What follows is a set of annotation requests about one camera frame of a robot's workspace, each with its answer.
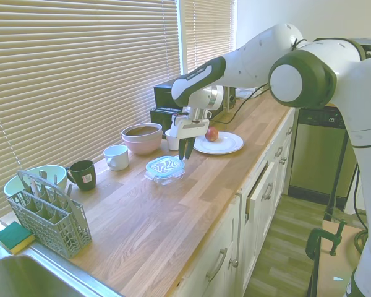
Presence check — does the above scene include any white ceramic mug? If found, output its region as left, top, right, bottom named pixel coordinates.
left=103, top=144, right=130, bottom=171

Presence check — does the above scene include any green and yellow sponge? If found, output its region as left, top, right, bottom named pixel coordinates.
left=0, top=221, right=36, bottom=255

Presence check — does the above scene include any brown robot mount table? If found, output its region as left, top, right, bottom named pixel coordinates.
left=309, top=219, right=371, bottom=297

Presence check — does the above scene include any stainless steel sink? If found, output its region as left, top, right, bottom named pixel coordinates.
left=0, top=244, right=124, bottom=297

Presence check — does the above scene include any mint green bowl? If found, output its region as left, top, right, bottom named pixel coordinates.
left=3, top=165, right=67, bottom=199

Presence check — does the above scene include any red apple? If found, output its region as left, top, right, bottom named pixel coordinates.
left=204, top=126, right=220, bottom=142

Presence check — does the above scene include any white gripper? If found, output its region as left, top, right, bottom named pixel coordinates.
left=169, top=116, right=208, bottom=161

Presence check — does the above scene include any stainless steel dishwasher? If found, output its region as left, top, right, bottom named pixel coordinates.
left=289, top=106, right=359, bottom=199

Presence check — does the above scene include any white cabinet beside dishwasher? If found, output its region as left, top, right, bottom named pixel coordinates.
left=346, top=173, right=367, bottom=214

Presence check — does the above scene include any white paper cup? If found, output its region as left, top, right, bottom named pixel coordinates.
left=164, top=129, right=181, bottom=152

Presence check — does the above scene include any green hose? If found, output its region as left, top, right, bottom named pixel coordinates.
left=354, top=230, right=369, bottom=252

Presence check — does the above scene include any black camera stand pole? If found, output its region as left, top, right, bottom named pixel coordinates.
left=323, top=132, right=351, bottom=220

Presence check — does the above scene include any wide beige window blind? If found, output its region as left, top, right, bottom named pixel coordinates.
left=0, top=0, right=182, bottom=222

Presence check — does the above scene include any grey plastic cutlery basket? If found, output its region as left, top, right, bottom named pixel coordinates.
left=6, top=169, right=93, bottom=259

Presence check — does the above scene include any black microwave oven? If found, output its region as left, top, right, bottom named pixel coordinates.
left=153, top=82, right=230, bottom=122

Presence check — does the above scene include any clear lid with teal seal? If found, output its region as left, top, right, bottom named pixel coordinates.
left=145, top=155, right=186, bottom=180

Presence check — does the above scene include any dark mug with sticker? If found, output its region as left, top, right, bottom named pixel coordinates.
left=64, top=160, right=97, bottom=192

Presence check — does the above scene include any clear glass food container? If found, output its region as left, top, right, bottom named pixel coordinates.
left=144, top=168, right=186, bottom=187

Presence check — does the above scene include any pink mixing bowl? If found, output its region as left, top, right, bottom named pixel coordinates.
left=121, top=123, right=163, bottom=144

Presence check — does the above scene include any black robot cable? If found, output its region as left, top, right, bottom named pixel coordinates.
left=215, top=83, right=270, bottom=124

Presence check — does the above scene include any white round plate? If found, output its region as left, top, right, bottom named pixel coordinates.
left=193, top=131, right=245, bottom=155

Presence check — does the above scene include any green metal clamp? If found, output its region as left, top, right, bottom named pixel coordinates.
left=305, top=219, right=347, bottom=261

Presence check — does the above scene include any white kitchen cabinet run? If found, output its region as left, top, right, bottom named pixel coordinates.
left=169, top=105, right=299, bottom=297

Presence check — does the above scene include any narrow beige window blind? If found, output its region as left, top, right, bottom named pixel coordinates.
left=183, top=0, right=237, bottom=75

